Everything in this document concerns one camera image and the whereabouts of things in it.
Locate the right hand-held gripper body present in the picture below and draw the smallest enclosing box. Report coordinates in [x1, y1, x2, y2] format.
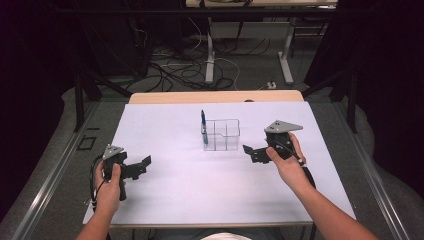
[263, 119, 304, 161]

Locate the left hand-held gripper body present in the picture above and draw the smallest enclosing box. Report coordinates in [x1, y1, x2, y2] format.
[101, 143, 135, 202]

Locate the clear plastic organizer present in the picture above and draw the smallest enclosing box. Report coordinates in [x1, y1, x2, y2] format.
[200, 118, 242, 152]

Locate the blue pen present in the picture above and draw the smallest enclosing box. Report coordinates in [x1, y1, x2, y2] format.
[199, 109, 210, 145]

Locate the person's right hand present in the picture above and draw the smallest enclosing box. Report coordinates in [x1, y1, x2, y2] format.
[265, 131, 310, 191]

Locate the person's left hand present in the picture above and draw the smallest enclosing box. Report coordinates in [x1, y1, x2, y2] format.
[93, 161, 127, 215]

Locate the white table board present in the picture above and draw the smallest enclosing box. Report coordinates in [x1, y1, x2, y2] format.
[82, 101, 357, 225]

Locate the wooden table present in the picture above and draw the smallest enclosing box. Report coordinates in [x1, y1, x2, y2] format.
[128, 89, 305, 105]

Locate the black metal stand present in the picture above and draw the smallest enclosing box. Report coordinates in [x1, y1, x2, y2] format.
[73, 71, 134, 133]
[301, 68, 359, 134]

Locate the white desk leg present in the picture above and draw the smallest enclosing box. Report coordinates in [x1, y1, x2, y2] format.
[205, 17, 215, 85]
[278, 17, 298, 85]

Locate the person's white shirt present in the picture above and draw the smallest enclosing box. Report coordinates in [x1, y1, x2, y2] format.
[199, 232, 253, 240]

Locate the background desk top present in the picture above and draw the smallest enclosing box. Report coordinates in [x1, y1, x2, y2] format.
[185, 0, 338, 9]

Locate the left hand-held gripper cable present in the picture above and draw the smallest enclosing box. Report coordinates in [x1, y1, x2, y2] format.
[88, 154, 111, 212]

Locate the hand-held gripper cable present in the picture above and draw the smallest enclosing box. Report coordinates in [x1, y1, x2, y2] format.
[88, 154, 111, 212]
[273, 139, 317, 189]

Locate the right hand-held gripper cable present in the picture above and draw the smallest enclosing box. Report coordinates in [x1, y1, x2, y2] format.
[273, 139, 317, 189]

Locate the metal floor rail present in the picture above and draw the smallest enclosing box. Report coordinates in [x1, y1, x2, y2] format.
[334, 101, 411, 240]
[10, 101, 101, 240]

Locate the tangle of floor cables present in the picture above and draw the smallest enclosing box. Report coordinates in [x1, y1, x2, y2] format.
[124, 16, 272, 93]

